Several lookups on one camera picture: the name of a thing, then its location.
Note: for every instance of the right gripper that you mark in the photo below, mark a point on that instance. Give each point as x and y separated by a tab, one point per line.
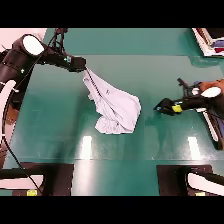
168	106

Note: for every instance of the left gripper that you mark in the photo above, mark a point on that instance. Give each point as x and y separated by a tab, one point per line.
77	64

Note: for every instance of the white shirt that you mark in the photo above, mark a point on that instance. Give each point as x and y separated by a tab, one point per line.
115	106

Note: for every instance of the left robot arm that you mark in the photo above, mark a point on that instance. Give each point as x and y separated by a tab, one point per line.
16	61

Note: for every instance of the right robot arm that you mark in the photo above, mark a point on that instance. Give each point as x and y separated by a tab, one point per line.
206	180

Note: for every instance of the orange garment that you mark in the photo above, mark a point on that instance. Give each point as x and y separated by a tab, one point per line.
213	83

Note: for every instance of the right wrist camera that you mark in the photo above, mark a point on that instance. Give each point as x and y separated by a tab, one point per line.
187	87

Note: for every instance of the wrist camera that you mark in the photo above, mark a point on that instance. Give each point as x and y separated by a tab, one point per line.
59	40
187	87

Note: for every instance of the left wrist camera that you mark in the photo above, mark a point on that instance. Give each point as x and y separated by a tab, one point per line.
59	40

